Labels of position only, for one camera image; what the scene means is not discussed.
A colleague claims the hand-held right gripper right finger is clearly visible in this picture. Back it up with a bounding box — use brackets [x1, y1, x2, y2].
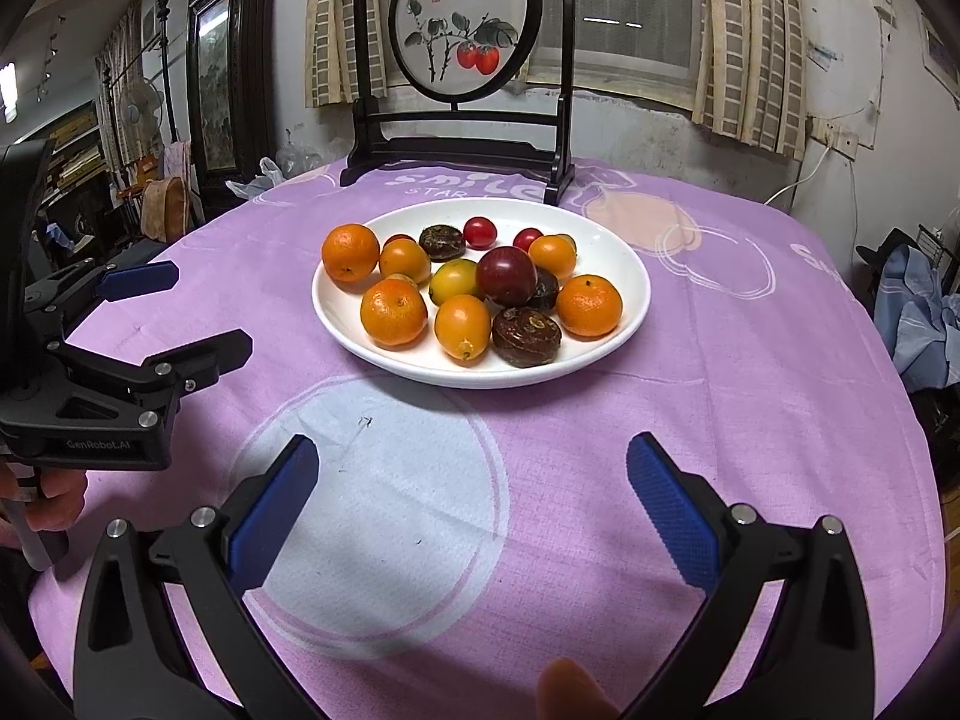
[622, 431, 901, 720]

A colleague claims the white cable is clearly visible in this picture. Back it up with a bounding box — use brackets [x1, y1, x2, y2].
[765, 142, 833, 207]

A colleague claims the person's left hand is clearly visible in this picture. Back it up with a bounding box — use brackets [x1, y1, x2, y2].
[0, 457, 87, 548]

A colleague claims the metal wire rack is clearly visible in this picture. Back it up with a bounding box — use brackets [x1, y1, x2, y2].
[916, 223, 957, 263]

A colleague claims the white oval plate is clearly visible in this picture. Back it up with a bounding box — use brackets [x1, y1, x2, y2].
[311, 202, 651, 391]

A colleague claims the dark wooden framed panel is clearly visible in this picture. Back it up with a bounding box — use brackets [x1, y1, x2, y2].
[186, 0, 278, 218]

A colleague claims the framed wall picture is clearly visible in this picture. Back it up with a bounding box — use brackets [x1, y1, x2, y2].
[919, 15, 960, 102]

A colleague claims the dark red plum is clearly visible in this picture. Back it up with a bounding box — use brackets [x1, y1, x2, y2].
[475, 245, 538, 308]

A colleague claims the black bag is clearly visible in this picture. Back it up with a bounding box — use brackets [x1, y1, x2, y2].
[855, 229, 920, 278]

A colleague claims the person's right hand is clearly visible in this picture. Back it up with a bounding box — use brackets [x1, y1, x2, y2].
[536, 658, 623, 720]

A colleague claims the tan fabric bag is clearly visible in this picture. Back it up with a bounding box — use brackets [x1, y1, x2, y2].
[139, 176, 188, 245]

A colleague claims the black tripod pole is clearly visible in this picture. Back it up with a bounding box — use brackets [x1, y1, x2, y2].
[154, 0, 181, 143]

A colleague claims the bookshelf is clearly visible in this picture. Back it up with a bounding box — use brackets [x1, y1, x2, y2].
[37, 101, 106, 196]

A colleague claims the white plastic bag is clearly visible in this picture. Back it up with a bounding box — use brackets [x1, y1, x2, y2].
[225, 156, 286, 203]

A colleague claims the white standing fan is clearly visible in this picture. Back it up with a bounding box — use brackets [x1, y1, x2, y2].
[120, 81, 166, 166]

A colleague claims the blue clothing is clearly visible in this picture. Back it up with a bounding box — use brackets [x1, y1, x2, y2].
[874, 244, 960, 391]

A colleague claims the round painted table screen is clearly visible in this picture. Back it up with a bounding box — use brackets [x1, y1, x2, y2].
[339, 0, 577, 207]

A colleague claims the large dark water chestnut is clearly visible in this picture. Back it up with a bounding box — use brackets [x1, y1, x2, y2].
[491, 305, 563, 369]

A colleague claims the small orange mandarin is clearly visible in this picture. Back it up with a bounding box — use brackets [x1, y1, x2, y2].
[378, 238, 433, 284]

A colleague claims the smooth orange citrus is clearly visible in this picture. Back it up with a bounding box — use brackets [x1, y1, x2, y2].
[433, 294, 493, 362]

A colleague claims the purple printed tablecloth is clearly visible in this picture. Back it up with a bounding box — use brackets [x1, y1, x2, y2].
[30, 157, 946, 720]

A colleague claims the clear plastic bag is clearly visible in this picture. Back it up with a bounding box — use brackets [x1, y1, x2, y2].
[276, 131, 331, 173]

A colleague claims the white wall socket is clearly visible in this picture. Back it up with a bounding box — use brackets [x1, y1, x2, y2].
[808, 114, 860, 160]

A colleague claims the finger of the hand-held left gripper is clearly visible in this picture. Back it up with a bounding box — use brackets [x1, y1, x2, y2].
[22, 260, 181, 320]
[45, 328, 254, 410]

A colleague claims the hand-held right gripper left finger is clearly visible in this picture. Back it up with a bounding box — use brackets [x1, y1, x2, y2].
[73, 433, 323, 720]

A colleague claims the window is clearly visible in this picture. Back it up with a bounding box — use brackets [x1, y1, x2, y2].
[525, 0, 702, 95]

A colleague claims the yellow-green citrus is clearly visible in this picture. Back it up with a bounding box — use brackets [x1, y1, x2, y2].
[428, 259, 483, 306]

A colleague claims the beige plaid curtain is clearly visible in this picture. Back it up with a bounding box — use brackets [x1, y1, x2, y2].
[304, 0, 398, 110]
[690, 0, 811, 158]

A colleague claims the pale floral curtain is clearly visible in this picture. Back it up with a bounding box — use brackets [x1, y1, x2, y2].
[94, 4, 143, 173]

